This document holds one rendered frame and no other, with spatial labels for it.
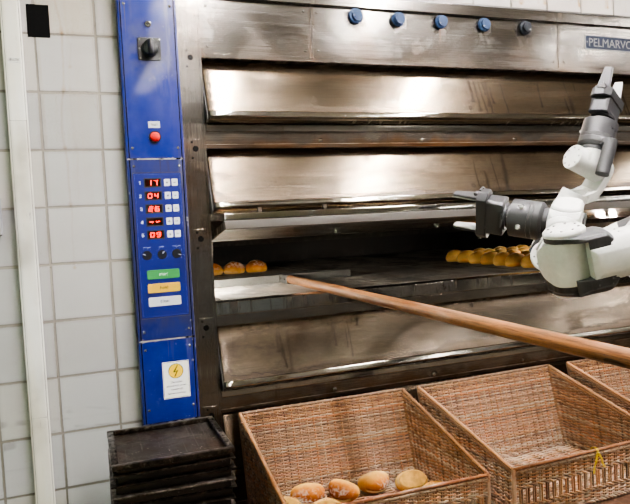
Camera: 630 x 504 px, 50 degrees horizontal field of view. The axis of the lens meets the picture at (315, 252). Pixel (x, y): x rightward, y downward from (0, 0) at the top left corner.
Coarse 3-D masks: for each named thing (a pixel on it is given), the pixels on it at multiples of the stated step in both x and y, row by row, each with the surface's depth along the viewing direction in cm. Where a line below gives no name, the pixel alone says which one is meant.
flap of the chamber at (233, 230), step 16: (592, 208) 228; (608, 208) 230; (624, 208) 235; (224, 224) 182; (240, 224) 183; (256, 224) 185; (272, 224) 187; (288, 224) 188; (304, 224) 190; (320, 224) 192; (336, 224) 195; (352, 224) 198; (368, 224) 202; (384, 224) 206; (400, 224) 210; (416, 224) 214; (432, 224) 218; (448, 224) 222; (224, 240) 200
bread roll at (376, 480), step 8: (376, 472) 199; (384, 472) 200; (360, 480) 198; (368, 480) 197; (376, 480) 197; (384, 480) 198; (360, 488) 198; (368, 488) 197; (376, 488) 197; (384, 488) 198
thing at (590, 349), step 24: (312, 288) 218; (336, 288) 199; (408, 312) 158; (432, 312) 147; (456, 312) 140; (504, 336) 124; (528, 336) 117; (552, 336) 112; (600, 360) 102; (624, 360) 97
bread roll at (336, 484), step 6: (336, 480) 195; (342, 480) 194; (330, 486) 195; (336, 486) 193; (342, 486) 192; (348, 486) 192; (354, 486) 192; (330, 492) 195; (336, 492) 193; (342, 492) 192; (348, 492) 191; (354, 492) 191; (336, 498) 193; (342, 498) 192; (348, 498) 191; (354, 498) 192
